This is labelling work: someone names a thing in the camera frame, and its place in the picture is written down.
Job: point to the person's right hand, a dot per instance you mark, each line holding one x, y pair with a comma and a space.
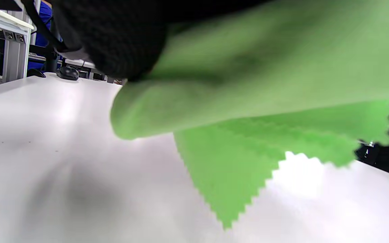
123, 44

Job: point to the green cleaning cloth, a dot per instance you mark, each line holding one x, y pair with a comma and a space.
248, 84

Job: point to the black computer mouse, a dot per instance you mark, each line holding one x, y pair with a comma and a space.
68, 73

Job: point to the aluminium frame workbench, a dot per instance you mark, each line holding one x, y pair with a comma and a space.
14, 57

